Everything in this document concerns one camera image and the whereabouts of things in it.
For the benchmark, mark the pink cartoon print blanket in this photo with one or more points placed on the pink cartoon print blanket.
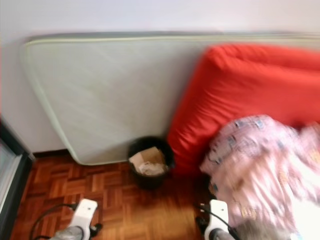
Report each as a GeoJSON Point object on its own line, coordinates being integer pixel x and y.
{"type": "Point", "coordinates": [260, 165]}

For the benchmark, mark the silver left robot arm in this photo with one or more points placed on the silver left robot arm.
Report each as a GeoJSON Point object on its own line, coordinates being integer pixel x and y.
{"type": "Point", "coordinates": [70, 234]}

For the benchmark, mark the black waste bin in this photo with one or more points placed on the black waste bin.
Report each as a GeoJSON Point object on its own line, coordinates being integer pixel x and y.
{"type": "Point", "coordinates": [150, 182]}

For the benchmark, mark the crumpled white paper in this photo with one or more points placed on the crumpled white paper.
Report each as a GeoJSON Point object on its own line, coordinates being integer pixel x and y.
{"type": "Point", "coordinates": [152, 169]}

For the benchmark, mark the brown cardboard piece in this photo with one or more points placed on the brown cardboard piece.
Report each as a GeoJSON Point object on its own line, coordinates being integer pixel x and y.
{"type": "Point", "coordinates": [142, 156]}

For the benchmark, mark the dark wooden baseboard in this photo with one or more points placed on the dark wooden baseboard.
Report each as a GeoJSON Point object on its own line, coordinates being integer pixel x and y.
{"type": "Point", "coordinates": [50, 153]}

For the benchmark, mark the black framed glass door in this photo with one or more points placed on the black framed glass door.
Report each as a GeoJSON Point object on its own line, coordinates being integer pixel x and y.
{"type": "Point", "coordinates": [10, 170]}

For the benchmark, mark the white foam mattress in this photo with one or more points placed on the white foam mattress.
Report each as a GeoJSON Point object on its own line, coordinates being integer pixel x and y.
{"type": "Point", "coordinates": [110, 90]}

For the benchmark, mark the red folded mattress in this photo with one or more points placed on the red folded mattress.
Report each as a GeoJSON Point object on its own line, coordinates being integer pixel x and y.
{"type": "Point", "coordinates": [245, 85]}

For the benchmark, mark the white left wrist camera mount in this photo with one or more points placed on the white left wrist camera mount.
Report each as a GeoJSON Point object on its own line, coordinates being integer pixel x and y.
{"type": "Point", "coordinates": [85, 214]}

